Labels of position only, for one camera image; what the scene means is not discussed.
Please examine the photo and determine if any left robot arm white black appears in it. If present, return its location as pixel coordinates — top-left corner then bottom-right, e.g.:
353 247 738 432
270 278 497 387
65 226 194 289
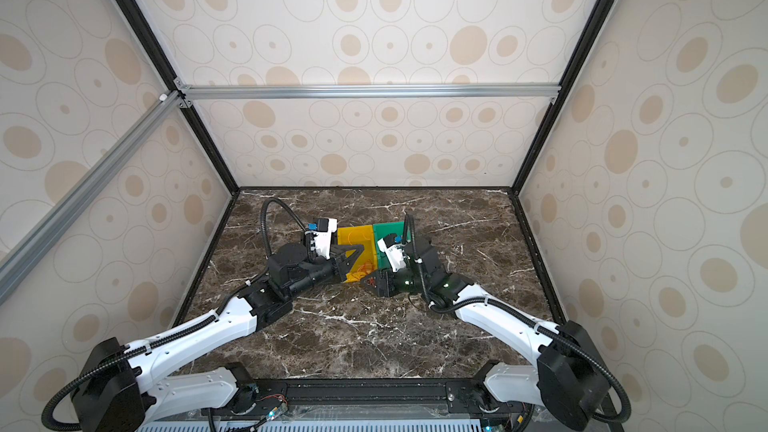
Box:
41 197 365 431

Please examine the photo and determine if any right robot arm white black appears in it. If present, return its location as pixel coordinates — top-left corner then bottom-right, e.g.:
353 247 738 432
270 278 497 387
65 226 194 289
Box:
364 234 632 431

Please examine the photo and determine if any green plastic bin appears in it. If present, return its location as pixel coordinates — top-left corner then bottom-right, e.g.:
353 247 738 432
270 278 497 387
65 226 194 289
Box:
373 221 405 255

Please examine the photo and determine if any yellow plastic bin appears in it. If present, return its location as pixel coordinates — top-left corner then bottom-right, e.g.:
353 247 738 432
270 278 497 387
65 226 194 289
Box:
337 225 379 283

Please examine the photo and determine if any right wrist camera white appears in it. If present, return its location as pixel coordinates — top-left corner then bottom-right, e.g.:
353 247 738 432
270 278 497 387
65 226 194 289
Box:
376 233 406 272

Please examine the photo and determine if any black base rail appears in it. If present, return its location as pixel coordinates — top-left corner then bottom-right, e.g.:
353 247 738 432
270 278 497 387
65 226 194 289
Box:
137 376 619 432

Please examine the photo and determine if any horizontal aluminium frame bar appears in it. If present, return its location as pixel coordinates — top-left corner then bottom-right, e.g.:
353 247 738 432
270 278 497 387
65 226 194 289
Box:
181 83 561 100

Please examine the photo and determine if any left aluminium frame bar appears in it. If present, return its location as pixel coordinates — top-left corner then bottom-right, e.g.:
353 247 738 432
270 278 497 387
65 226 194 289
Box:
1 91 182 302

